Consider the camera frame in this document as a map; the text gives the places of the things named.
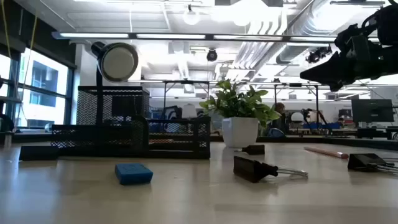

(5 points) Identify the wooden pencil with eraser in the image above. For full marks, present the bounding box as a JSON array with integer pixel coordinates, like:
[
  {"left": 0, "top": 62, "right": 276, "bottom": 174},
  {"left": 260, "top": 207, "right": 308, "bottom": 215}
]
[{"left": 303, "top": 146, "right": 349, "bottom": 160}]

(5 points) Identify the person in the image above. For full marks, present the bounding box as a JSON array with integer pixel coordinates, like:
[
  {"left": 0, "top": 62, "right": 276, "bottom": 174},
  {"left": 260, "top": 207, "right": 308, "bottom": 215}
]
[{"left": 273, "top": 101, "right": 289, "bottom": 134}]

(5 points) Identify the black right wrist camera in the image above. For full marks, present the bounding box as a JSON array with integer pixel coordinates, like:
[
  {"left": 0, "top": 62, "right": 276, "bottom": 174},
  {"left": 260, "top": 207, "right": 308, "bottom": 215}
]
[{"left": 334, "top": 23, "right": 373, "bottom": 54}]

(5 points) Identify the black ceiling mounted device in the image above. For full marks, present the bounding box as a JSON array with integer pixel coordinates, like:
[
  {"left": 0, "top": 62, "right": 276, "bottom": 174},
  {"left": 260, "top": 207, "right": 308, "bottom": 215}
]
[{"left": 306, "top": 45, "right": 333, "bottom": 64}]

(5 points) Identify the blue eraser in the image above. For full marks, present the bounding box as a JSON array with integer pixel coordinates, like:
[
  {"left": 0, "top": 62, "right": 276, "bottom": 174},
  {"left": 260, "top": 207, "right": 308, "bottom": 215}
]
[{"left": 114, "top": 162, "right": 154, "bottom": 186}]

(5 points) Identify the dark framed window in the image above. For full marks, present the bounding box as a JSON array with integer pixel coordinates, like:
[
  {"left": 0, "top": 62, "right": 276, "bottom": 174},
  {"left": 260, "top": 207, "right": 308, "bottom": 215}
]
[{"left": 0, "top": 46, "right": 75, "bottom": 131}]

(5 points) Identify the small black binder clip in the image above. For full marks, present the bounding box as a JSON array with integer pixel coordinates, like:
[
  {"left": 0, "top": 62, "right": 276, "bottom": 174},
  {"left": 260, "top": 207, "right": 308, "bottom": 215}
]
[{"left": 234, "top": 144, "right": 266, "bottom": 156}]

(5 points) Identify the black mesh desk organizer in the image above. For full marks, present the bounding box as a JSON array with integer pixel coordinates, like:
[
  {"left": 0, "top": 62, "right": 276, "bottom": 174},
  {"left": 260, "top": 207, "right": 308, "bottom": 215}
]
[{"left": 51, "top": 85, "right": 211, "bottom": 160}]

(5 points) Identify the white globe lamp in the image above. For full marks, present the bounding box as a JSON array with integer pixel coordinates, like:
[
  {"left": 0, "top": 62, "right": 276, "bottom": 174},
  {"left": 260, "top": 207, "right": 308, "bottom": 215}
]
[{"left": 290, "top": 111, "right": 305, "bottom": 123}]

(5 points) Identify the long ceiling light bar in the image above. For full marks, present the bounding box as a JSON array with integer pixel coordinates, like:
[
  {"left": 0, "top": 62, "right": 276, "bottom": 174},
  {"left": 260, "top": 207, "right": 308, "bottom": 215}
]
[{"left": 51, "top": 30, "right": 380, "bottom": 44}]

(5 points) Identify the black desk lamp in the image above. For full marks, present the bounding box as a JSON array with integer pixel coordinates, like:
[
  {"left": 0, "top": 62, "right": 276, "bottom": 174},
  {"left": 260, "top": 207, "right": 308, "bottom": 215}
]
[{"left": 91, "top": 41, "right": 140, "bottom": 127}]

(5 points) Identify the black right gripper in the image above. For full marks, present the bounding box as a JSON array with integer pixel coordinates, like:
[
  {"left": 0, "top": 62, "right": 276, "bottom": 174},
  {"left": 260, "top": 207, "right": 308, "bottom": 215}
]
[{"left": 300, "top": 42, "right": 398, "bottom": 93}]

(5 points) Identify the green plant in white pot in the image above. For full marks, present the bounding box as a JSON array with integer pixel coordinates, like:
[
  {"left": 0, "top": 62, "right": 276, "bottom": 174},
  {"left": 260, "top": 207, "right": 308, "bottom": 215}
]
[{"left": 198, "top": 78, "right": 282, "bottom": 149}]

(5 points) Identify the dark computer monitor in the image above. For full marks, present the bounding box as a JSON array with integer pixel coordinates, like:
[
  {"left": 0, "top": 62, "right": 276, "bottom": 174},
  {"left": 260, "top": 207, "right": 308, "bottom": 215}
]
[{"left": 351, "top": 98, "right": 395, "bottom": 123}]

